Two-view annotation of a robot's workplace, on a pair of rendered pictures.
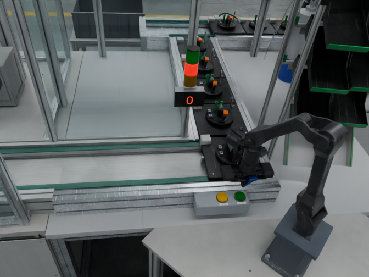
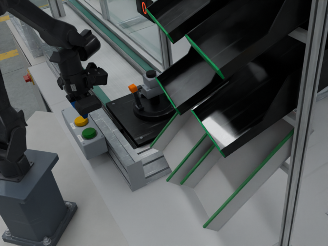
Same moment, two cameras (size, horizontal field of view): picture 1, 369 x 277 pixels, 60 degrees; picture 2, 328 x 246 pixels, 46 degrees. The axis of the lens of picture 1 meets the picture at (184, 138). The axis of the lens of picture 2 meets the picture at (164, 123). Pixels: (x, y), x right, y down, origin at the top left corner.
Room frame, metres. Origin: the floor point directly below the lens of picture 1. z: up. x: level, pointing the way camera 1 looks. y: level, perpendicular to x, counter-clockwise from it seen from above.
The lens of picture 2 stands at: (0.79, -1.14, 1.66)
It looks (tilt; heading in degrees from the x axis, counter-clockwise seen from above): 39 degrees down; 77
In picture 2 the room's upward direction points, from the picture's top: 8 degrees counter-clockwise
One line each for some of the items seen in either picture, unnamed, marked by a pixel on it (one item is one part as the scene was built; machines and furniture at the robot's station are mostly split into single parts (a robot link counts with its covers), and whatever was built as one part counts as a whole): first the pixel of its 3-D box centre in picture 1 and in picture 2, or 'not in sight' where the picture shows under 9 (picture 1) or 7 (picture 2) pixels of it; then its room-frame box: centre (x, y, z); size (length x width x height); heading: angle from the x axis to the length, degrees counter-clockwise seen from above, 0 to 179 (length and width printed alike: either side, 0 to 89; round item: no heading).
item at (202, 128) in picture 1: (220, 111); not in sight; (1.25, -0.16, 1.01); 0.24 x 0.24 x 0.13; 11
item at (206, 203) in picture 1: (221, 202); (83, 129); (0.77, -0.17, 0.93); 0.21 x 0.07 x 0.06; 101
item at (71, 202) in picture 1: (171, 195); (83, 98); (0.79, 0.03, 0.91); 0.89 x 0.06 x 0.11; 101
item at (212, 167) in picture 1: (230, 156); (156, 110); (0.99, -0.21, 0.96); 0.24 x 0.24 x 0.02; 11
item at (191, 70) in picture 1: (191, 67); not in sight; (1.07, 0.00, 1.33); 0.05 x 0.05 x 0.05
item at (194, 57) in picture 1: (192, 55); not in sight; (1.07, 0.00, 1.38); 0.05 x 0.05 x 0.05
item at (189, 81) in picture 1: (190, 78); not in sight; (1.07, 0.00, 1.28); 0.05 x 0.05 x 0.05
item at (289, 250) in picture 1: (295, 244); (29, 198); (0.60, -0.42, 0.96); 0.15 x 0.15 x 0.20; 55
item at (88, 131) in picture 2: (239, 196); (89, 133); (0.78, -0.24, 0.96); 0.04 x 0.04 x 0.02
